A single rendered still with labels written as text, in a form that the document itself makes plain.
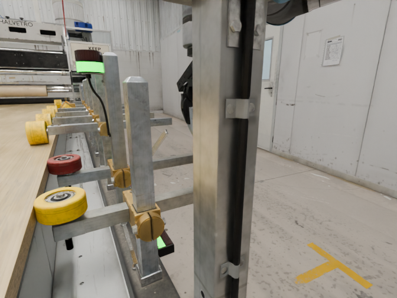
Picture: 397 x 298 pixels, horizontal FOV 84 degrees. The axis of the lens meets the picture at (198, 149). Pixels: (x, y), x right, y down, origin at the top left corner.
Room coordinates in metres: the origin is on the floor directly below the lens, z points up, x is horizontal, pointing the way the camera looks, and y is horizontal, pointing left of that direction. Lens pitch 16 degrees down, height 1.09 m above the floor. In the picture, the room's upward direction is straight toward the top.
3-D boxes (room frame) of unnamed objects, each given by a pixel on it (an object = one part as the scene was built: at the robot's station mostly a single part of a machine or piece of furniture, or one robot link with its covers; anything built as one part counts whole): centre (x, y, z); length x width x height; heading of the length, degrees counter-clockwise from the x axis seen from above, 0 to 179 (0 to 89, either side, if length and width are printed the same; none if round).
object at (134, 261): (0.49, 0.18, 0.70); 0.20 x 0.02 x 0.01; 27
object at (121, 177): (0.63, 0.24, 0.85); 0.13 x 0.06 x 0.05; 29
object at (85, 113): (1.31, 0.58, 0.95); 0.50 x 0.04 x 0.04; 119
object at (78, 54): (0.59, 0.27, 1.17); 0.06 x 0.06 x 0.02
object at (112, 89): (0.61, 0.23, 0.94); 0.03 x 0.03 x 0.48; 29
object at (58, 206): (0.36, 0.25, 0.85); 0.08 x 0.08 x 0.11
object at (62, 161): (0.58, 0.37, 0.85); 0.08 x 0.08 x 0.11
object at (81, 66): (0.59, 0.27, 1.14); 0.06 x 0.06 x 0.02
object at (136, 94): (0.39, 0.11, 0.87); 0.03 x 0.03 x 0.48; 29
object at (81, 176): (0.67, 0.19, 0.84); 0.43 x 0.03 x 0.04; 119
